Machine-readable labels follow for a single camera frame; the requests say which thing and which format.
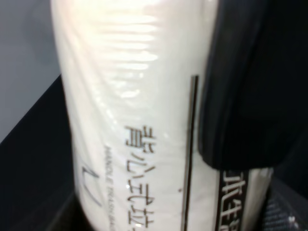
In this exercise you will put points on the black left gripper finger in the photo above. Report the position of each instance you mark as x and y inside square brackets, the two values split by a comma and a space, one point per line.
[254, 106]

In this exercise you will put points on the purple trash bag roll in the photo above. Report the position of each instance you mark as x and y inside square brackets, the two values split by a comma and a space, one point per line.
[133, 74]

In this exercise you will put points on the black tablecloth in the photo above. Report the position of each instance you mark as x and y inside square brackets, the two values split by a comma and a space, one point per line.
[36, 172]

